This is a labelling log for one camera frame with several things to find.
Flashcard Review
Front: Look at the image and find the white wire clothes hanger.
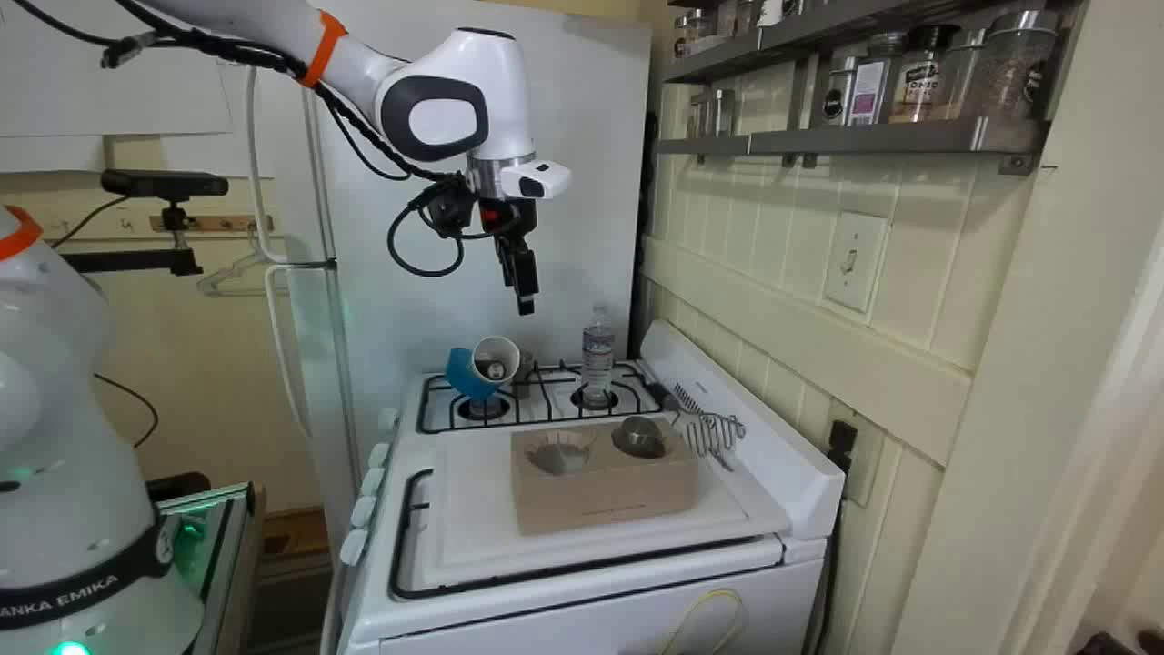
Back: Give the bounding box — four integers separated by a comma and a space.
196, 228, 339, 306

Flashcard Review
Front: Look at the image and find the black floor cable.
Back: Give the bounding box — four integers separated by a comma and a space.
92, 370, 165, 452

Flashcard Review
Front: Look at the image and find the small clear glass cup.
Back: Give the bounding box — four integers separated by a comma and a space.
525, 433, 594, 480

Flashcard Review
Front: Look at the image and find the white gas stove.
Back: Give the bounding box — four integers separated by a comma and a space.
319, 318, 847, 655

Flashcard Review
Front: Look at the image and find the metal robot cart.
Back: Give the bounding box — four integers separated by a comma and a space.
143, 475, 268, 655

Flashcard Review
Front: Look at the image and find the grey wall shelf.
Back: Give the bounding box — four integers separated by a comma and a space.
650, 0, 1074, 175

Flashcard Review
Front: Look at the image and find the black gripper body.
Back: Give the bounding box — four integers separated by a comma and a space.
469, 192, 541, 281

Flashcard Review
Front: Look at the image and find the white-labelled spice jar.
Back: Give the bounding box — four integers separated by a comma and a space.
847, 51, 893, 130

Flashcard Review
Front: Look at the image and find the large glass spice jar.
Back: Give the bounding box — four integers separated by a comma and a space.
967, 5, 1066, 124

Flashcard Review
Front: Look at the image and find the dark round metal strainer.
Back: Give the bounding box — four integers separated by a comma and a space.
607, 414, 672, 462

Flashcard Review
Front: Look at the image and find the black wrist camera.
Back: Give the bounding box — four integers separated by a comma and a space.
419, 179, 480, 239

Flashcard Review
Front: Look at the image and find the beige cutting board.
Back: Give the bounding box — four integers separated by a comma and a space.
507, 414, 705, 540

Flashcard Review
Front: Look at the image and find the black plug with cord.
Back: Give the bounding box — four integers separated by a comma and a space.
805, 414, 862, 655

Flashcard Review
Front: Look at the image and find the black stove grate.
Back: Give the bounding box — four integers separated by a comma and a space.
413, 357, 672, 438

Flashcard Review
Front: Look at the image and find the blue mug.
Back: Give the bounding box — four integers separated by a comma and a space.
442, 344, 507, 409

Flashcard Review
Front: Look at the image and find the dark-lidded glass spice jar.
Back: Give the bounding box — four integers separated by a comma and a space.
886, 22, 975, 129

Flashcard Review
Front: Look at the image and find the metal wire whisk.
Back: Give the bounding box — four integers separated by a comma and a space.
658, 381, 748, 462

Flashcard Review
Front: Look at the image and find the white refrigerator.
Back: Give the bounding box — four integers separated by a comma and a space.
294, 0, 656, 513

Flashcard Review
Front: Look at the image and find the white light switch plate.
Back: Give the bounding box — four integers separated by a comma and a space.
823, 212, 890, 318

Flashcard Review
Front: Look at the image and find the white cup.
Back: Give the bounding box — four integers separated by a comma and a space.
469, 330, 527, 388

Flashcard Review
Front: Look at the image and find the black camera on stand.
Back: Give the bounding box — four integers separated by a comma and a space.
57, 167, 233, 281

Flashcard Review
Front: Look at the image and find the clear plastic water bottle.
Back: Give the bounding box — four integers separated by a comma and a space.
577, 303, 621, 411

